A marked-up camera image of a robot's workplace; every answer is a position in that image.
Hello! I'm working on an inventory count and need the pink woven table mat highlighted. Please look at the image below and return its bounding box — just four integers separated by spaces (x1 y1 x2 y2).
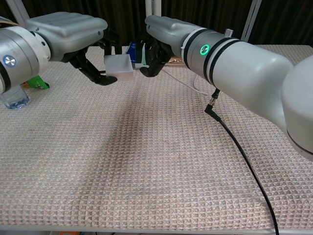
0 44 313 231

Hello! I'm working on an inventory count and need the blue white plastic packet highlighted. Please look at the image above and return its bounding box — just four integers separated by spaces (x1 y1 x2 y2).
126 42 137 65

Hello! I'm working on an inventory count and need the orange gloves plastic package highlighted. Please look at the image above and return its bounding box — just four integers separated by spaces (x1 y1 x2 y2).
166 55 185 67

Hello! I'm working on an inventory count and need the dark pleated curtain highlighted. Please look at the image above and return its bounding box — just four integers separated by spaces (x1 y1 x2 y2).
0 0 313 46

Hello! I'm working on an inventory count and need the white charger adapter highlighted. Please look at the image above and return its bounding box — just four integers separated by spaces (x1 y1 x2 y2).
104 54 134 81

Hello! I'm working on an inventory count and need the white frame post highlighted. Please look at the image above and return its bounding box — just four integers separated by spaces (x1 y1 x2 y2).
12 0 30 27
241 0 262 42
145 0 162 19

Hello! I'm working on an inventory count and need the clear plastic water bottle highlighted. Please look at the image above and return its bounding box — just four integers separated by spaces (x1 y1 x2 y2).
0 84 30 110

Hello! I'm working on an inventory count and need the green orange snack packet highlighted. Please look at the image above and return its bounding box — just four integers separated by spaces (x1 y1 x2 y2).
22 75 50 90

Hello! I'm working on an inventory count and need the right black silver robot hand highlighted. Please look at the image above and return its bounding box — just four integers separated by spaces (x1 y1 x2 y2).
135 15 203 78

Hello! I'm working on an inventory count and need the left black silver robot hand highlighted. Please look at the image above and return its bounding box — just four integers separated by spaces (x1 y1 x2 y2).
25 11 122 86

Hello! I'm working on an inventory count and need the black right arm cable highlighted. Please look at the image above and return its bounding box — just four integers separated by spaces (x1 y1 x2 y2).
204 88 281 235

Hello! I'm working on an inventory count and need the white usb cable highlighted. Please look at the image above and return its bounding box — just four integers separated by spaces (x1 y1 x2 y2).
134 62 214 95

